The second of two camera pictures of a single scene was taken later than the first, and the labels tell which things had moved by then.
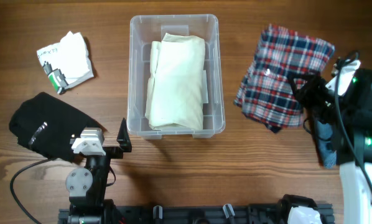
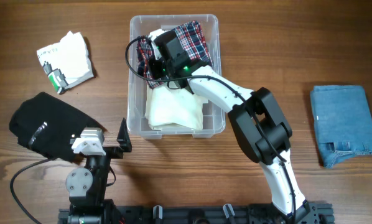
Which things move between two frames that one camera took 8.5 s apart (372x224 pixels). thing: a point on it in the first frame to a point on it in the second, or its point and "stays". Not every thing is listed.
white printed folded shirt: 66,63 stays
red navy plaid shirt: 267,94 to 192,32
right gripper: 312,82 to 157,71
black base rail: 196,214 stays
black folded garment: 46,125 stays
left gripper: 124,139 stays
